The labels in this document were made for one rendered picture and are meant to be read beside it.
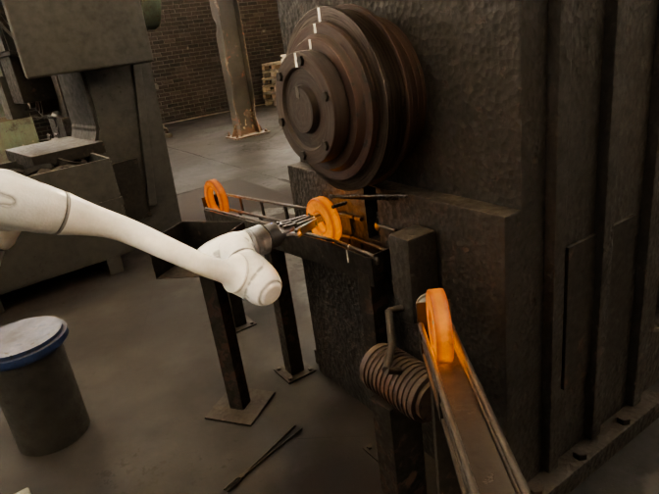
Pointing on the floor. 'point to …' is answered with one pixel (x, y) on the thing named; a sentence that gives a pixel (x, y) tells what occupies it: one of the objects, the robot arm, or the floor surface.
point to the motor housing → (398, 419)
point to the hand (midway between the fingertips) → (322, 216)
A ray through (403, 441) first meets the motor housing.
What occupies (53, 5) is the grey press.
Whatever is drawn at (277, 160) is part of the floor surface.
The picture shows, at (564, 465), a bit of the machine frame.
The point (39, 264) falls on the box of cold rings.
